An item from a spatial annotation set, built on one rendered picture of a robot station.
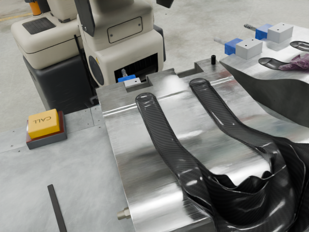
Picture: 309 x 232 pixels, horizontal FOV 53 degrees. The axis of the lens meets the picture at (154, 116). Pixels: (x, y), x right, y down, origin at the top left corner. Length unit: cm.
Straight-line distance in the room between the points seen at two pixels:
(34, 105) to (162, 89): 184
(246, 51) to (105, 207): 45
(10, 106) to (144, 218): 217
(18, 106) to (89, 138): 180
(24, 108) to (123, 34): 151
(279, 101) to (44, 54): 83
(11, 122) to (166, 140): 187
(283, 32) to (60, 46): 76
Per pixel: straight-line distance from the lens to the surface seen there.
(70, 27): 120
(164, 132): 51
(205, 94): 58
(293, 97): 64
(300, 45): 82
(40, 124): 68
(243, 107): 55
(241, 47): 74
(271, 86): 66
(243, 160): 39
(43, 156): 66
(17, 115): 233
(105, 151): 62
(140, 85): 64
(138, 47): 98
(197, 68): 66
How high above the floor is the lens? 122
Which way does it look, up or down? 39 degrees down
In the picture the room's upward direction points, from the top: 9 degrees counter-clockwise
